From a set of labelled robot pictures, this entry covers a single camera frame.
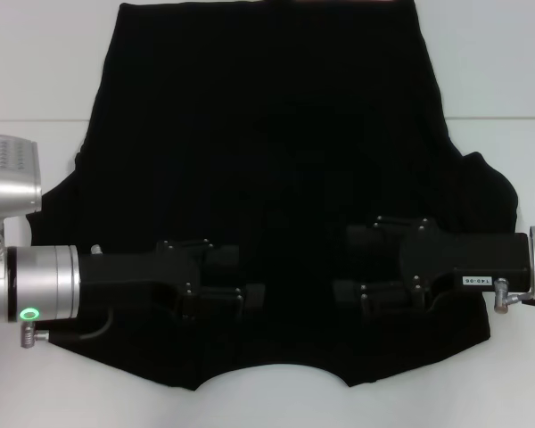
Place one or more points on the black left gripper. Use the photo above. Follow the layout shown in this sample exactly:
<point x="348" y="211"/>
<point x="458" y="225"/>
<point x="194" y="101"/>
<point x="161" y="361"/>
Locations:
<point x="134" y="276"/>

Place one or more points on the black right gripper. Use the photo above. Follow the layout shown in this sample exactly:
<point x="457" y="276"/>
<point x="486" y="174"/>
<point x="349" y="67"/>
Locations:
<point x="468" y="258"/>

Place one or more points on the black shirt with white print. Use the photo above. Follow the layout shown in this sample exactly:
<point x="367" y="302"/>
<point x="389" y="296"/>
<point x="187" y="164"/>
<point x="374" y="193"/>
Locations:
<point x="272" y="134"/>

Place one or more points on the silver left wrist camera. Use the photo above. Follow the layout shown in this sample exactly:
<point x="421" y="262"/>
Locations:
<point x="9" y="174"/>

